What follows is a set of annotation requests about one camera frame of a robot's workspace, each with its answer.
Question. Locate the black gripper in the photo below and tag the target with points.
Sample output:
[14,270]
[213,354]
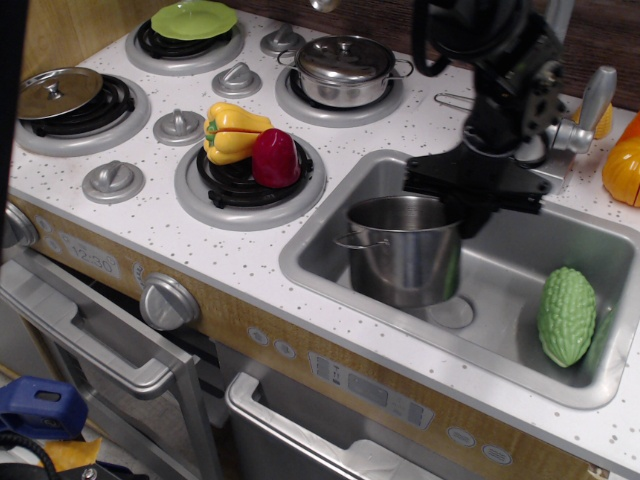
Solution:
[483,183]

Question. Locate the tall steel pot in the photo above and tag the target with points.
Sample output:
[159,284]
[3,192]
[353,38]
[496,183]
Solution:
[404,250]

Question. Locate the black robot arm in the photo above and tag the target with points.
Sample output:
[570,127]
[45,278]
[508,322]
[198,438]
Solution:
[516,59]

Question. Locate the silver sink basin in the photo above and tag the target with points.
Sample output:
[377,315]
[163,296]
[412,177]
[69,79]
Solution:
[492,320]

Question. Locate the small lidded steel pot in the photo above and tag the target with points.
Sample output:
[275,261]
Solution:
[346,71]

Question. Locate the steel pot lid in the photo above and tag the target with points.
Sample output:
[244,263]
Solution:
[56,92]

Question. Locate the green bitter gourd toy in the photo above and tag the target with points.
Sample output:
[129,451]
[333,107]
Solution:
[566,316]

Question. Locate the silver toy faucet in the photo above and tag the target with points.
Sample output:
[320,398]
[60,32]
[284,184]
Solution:
[551,154]

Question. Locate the orange pumpkin toy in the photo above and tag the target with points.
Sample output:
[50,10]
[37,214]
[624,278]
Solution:
[620,174]

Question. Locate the yellow corn toy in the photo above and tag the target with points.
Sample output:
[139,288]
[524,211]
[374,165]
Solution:
[603,127]

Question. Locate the red bell pepper toy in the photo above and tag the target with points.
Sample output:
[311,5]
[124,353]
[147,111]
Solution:
[275,162]

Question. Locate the front right stove burner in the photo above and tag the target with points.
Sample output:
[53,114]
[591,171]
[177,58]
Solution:
[227,197]

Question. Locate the yellow bell pepper toy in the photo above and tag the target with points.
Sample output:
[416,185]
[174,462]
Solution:
[231,132]

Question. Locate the grey stove knob back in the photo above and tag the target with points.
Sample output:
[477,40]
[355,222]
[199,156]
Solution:
[283,39]

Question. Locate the grey stove knob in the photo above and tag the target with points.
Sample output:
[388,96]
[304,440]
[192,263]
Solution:
[113,182]
[237,82]
[179,128]
[283,39]

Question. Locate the grey stove knob upper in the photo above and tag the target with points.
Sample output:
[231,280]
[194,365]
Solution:
[237,82]

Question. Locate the silver dishwasher door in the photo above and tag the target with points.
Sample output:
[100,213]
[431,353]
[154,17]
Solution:
[284,430]

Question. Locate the grey stove knob middle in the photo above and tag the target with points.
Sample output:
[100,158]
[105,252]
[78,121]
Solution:
[179,128]

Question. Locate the silver oven dial right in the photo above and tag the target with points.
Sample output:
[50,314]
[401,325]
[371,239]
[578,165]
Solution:
[166,304]

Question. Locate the silver oven dial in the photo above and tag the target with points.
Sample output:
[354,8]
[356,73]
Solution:
[18,228]
[166,304]

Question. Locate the green plastic plate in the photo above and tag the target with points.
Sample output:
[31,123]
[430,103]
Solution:
[193,20]

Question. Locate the grey stove knob front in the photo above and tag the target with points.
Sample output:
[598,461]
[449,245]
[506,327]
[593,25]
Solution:
[113,182]

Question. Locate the front left stove burner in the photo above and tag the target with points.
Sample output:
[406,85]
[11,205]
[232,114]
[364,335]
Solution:
[112,135]

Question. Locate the back left stove burner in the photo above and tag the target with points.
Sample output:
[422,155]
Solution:
[153,53]

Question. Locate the silver oven door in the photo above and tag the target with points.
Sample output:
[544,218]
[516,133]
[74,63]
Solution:
[142,391]

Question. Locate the silver oven dial left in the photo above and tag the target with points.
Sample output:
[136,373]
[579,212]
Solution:
[18,228]

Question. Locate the yellow tape piece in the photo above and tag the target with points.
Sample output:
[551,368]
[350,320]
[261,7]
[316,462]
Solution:
[66,454]

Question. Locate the blue clamp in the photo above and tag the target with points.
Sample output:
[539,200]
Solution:
[43,409]

